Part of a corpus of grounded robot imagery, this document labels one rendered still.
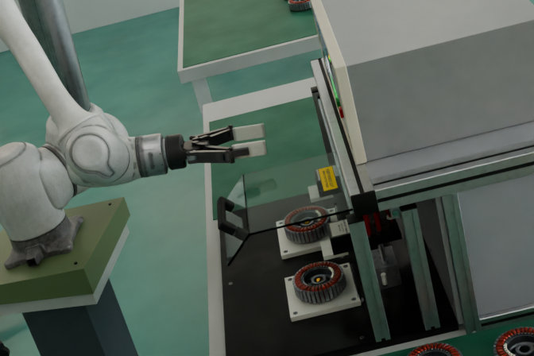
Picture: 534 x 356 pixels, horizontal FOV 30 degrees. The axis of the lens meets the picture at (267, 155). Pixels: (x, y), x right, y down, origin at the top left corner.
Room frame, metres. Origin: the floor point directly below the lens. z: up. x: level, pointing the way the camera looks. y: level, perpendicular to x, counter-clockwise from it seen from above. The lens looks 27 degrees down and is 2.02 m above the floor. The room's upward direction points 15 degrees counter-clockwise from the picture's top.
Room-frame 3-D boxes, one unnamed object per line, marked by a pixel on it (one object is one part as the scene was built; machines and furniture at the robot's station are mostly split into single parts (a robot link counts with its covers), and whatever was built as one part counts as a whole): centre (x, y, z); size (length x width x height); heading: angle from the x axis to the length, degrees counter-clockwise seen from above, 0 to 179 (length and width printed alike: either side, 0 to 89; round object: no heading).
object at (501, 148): (1.88, -0.36, 1.09); 0.68 x 0.44 x 0.05; 177
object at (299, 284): (1.78, -0.04, 0.80); 0.11 x 0.11 x 0.04
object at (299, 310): (1.78, -0.04, 0.78); 0.15 x 0.15 x 0.01; 87
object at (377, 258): (1.77, -0.18, 0.80); 0.07 x 0.05 x 0.06; 177
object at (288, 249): (2.02, -0.05, 0.78); 0.15 x 0.15 x 0.01; 87
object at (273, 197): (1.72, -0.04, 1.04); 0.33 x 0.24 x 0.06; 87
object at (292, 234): (2.02, -0.05, 0.80); 0.11 x 0.11 x 0.04
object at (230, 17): (4.26, -0.36, 0.38); 1.85 x 1.10 x 0.75; 177
